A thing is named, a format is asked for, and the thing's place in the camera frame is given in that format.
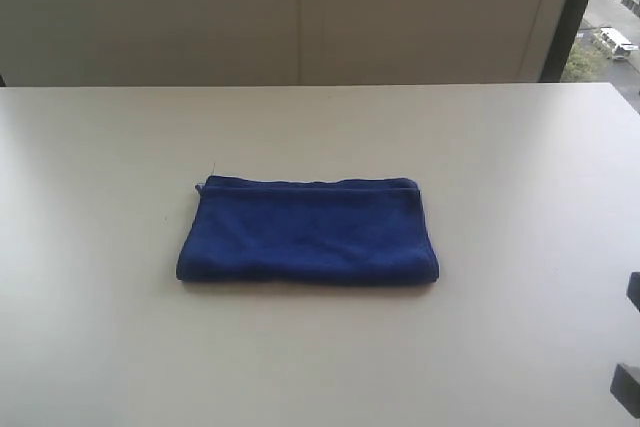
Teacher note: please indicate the blue microfibre towel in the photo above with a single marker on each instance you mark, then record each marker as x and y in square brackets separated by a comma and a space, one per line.
[349, 233]

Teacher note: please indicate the dark window frame post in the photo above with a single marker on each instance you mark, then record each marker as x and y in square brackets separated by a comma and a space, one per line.
[565, 32]

